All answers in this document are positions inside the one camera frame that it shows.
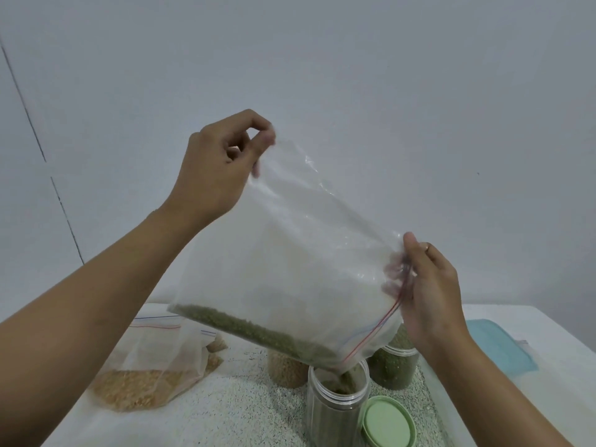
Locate green mung beans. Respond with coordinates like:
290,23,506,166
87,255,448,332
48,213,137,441
169,303,357,369

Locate jar of brown grain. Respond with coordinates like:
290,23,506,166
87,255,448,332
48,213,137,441
266,345,311,390

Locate jar filled with green beans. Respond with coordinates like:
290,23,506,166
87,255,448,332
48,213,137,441
367,323,420,391

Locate light green jar lid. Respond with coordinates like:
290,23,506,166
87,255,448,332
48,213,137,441
360,395,417,447

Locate person's right forearm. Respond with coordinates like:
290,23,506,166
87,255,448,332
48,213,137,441
418,329,574,447

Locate person's left hand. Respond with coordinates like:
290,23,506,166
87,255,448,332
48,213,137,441
171,109,276,228

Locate thin dark wall cable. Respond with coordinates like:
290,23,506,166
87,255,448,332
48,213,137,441
0,39,86,266

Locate person's left forearm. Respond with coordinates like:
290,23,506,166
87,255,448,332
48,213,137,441
0,204,198,447

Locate light blue container lid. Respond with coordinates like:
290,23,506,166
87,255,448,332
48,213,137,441
465,318,541,380

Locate speckled white mat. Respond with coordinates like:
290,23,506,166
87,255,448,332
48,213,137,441
70,337,450,447

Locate small zip bag brown grain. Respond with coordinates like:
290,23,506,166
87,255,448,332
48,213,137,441
199,327,229,354

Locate clear plastic zip bag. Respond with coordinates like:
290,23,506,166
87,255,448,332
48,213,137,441
166,137,418,376

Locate open clear plastic jar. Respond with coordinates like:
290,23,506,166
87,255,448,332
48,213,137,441
305,362,372,447

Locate zip bag of yellow grain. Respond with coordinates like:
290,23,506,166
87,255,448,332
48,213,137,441
90,314,225,413

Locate person's right hand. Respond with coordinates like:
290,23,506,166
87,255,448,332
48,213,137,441
382,233,472,358

